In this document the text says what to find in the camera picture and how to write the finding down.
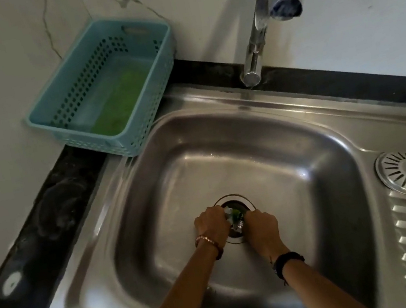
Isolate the person's left forearm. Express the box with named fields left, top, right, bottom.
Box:
left=111, top=234, right=234, bottom=308

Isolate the person's left hand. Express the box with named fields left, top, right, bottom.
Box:
left=192, top=203, right=235, bottom=252

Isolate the blue plastic basket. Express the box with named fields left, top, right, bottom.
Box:
left=11, top=5, right=193, bottom=174

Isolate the small wrapper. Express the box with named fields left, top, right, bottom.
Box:
left=224, top=204, right=249, bottom=234

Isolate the chrome faucet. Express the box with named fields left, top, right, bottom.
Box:
left=226, top=0, right=318, bottom=89

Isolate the green scrub pad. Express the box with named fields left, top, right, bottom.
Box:
left=81, top=65, right=155, bottom=138

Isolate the person's right forearm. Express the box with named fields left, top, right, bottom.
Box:
left=275, top=247, right=372, bottom=308

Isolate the stainless steel sink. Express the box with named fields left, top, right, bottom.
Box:
left=0, top=42, right=406, bottom=308

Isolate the sink drain ring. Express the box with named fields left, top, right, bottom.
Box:
left=211, top=190, right=263, bottom=249

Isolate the black wristband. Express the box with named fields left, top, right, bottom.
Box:
left=271, top=250, right=308, bottom=282

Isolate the person's right hand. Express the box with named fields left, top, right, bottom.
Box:
left=240, top=206, right=286, bottom=266

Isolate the beaded bracelet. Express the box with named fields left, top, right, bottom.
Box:
left=194, top=231, right=226, bottom=264

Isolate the round metal drain strainer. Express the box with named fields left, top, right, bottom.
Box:
left=373, top=149, right=406, bottom=201

